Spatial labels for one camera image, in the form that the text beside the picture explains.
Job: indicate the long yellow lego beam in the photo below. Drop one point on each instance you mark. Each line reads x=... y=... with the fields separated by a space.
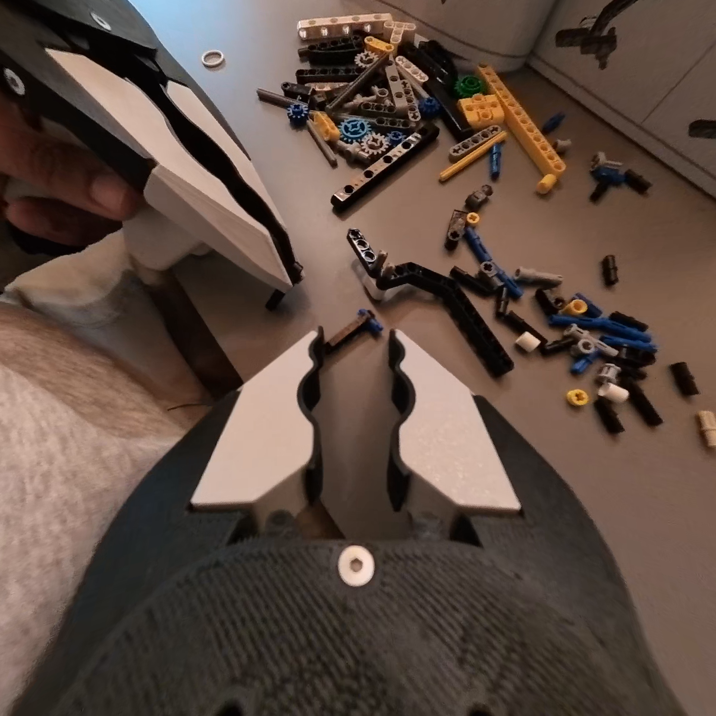
x=523 y=120

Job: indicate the white rounded container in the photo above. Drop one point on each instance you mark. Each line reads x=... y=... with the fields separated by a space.
x=503 y=33

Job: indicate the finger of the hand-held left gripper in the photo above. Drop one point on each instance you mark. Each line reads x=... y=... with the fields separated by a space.
x=224 y=142
x=168 y=168

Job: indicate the long black lego beam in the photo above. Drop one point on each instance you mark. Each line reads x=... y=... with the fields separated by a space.
x=386 y=168

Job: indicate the short black lego beam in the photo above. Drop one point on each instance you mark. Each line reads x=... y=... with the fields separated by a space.
x=275 y=300

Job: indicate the short grey lego beam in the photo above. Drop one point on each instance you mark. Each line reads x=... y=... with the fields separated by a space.
x=475 y=142

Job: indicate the tan lego pin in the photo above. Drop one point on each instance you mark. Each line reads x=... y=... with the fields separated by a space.
x=707 y=429

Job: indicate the scatter of small lego pins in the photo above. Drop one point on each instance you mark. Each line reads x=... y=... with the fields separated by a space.
x=593 y=335

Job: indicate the grey fleece sweatshirt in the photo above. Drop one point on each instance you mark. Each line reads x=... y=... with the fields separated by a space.
x=61 y=475

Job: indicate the pile of mixed lego beams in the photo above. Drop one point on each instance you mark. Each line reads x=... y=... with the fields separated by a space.
x=358 y=72

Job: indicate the black lego piece blue pin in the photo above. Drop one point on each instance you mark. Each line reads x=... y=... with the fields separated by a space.
x=349 y=331

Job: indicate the grey lego connector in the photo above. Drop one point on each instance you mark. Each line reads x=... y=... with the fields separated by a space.
x=478 y=197

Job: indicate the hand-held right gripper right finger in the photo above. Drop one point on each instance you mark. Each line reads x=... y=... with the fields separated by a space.
x=453 y=447

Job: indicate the yellow lego cylinder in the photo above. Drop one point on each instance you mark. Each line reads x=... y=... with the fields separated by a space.
x=546 y=183

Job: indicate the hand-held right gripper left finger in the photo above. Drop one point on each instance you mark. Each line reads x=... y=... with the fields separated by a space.
x=257 y=436

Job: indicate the green lego gear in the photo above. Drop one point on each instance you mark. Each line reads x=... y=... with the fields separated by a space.
x=467 y=87

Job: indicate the yellow lego brick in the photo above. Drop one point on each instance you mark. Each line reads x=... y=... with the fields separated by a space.
x=481 y=109

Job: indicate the small grey lego pin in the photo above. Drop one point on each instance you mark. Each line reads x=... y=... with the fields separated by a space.
x=563 y=146

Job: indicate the blue and black lego connector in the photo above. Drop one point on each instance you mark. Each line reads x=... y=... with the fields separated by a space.
x=609 y=174

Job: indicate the black angled lego assembly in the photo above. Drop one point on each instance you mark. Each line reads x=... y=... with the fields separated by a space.
x=464 y=313

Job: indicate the yellow lego axle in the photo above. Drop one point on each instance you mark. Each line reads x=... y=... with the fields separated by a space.
x=470 y=159

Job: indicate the person's left hand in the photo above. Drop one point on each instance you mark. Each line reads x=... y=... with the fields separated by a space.
x=50 y=168

